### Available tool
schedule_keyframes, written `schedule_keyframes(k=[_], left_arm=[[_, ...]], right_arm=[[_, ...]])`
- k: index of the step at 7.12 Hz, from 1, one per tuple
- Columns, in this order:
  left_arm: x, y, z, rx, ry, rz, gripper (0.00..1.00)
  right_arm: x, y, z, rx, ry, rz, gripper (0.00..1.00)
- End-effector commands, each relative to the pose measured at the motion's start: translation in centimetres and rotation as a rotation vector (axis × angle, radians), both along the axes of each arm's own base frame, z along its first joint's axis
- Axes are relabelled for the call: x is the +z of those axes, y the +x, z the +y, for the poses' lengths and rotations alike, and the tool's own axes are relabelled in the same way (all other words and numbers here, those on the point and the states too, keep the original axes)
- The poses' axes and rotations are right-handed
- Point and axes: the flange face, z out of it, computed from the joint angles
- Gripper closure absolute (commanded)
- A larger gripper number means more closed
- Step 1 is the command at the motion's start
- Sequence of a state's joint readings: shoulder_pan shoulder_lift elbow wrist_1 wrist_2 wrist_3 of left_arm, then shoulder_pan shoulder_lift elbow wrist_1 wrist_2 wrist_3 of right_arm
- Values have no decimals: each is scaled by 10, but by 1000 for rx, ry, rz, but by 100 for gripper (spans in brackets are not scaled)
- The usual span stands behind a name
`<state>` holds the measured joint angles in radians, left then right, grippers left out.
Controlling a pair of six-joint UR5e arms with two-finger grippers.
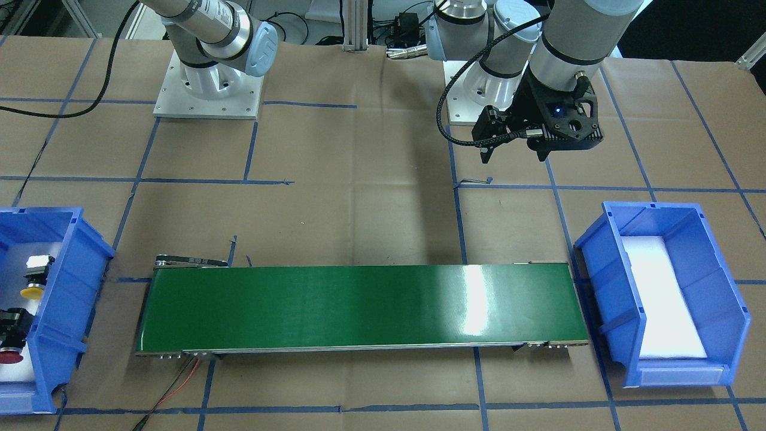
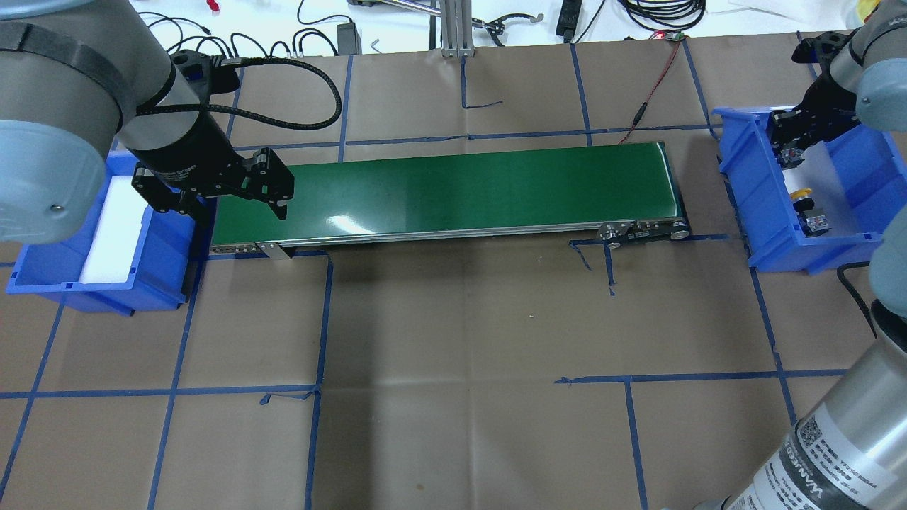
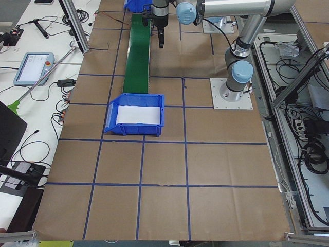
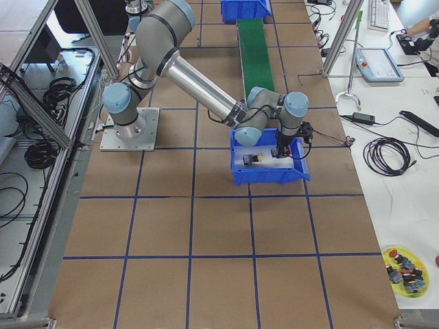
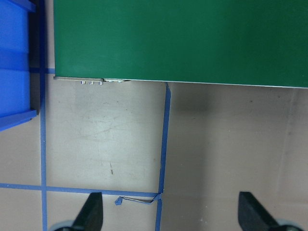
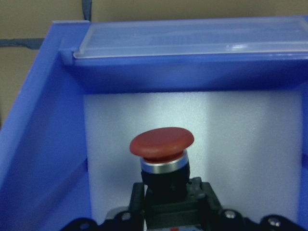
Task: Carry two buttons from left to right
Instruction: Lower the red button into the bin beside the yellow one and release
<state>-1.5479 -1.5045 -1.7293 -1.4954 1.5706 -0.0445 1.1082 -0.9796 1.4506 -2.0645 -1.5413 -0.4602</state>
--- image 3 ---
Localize green handled grabber stick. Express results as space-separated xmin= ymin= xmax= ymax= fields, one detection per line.
xmin=7 ymin=46 xmax=78 ymax=115

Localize blue storage bin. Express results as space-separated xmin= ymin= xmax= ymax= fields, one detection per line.
xmin=124 ymin=0 xmax=152 ymax=13
xmin=104 ymin=93 xmax=165 ymax=136

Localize green conveyor belt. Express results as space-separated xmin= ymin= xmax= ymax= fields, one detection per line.
xmin=123 ymin=14 xmax=151 ymax=94

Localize teach pendant tablet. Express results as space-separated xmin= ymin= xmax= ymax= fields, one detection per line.
xmin=13 ymin=52 xmax=54 ymax=86

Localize red black conveyor wires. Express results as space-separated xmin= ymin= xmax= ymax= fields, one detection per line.
xmin=94 ymin=10 xmax=132 ymax=26

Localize white foam pad left bin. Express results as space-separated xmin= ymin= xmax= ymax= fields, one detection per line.
xmin=116 ymin=105 xmax=161 ymax=125

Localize left blue storage bin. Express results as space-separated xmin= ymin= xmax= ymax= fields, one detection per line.
xmin=104 ymin=93 xmax=165 ymax=136

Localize black power adapter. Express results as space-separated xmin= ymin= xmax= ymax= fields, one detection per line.
xmin=57 ymin=79 xmax=76 ymax=87

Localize right blue storage bin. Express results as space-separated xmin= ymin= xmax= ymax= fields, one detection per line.
xmin=124 ymin=0 xmax=152 ymax=13

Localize aluminium profile post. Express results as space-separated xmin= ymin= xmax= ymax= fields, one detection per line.
xmin=59 ymin=0 xmax=89 ymax=54

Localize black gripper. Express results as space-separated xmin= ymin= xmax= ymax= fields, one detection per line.
xmin=153 ymin=15 xmax=169 ymax=48

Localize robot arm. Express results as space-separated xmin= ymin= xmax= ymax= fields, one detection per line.
xmin=175 ymin=0 xmax=295 ymax=102

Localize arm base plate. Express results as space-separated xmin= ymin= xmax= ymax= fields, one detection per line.
xmin=210 ymin=78 xmax=253 ymax=110

